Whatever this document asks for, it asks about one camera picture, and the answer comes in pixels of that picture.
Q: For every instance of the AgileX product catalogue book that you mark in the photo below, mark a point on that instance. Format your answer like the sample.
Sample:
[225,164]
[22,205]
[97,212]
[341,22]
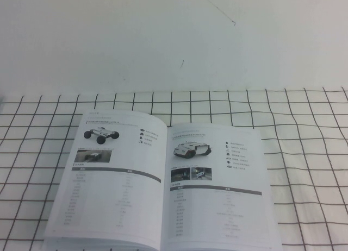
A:
[141,194]

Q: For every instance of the white black-grid tablecloth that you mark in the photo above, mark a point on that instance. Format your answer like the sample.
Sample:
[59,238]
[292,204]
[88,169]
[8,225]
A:
[299,180]

